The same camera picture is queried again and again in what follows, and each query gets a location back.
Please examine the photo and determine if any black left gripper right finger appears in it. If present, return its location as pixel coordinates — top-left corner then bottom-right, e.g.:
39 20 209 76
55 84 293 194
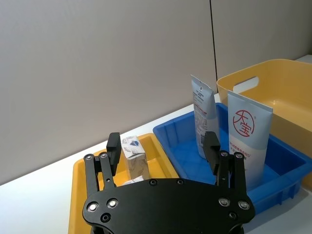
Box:
202 131 248 196

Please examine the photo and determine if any blue plastic bin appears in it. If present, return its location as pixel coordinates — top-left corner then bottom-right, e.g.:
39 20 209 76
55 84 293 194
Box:
153 102 309 215

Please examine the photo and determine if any small printed carton box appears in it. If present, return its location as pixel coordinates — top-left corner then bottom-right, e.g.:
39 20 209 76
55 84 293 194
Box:
121 136 150 182

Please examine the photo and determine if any yellow plastic basket with handle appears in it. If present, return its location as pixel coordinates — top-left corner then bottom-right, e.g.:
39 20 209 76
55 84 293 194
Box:
216 58 312 191

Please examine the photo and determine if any pale blue tube, red emblem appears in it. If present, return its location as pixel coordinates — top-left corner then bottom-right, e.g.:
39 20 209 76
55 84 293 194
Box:
227 90 274 191

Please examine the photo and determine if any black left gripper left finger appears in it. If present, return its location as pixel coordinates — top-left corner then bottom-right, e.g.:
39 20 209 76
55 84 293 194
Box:
83 132 122 197

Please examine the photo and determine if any shallow yellow plastic tray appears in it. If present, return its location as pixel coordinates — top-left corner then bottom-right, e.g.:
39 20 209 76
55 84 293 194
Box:
68 133 180 234

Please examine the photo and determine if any small white packet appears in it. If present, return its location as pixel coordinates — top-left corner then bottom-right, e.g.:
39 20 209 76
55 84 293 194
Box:
122 175 145 187

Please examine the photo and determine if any pale blue tube, small print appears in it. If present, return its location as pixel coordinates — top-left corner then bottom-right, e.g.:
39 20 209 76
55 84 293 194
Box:
190 74 220 159

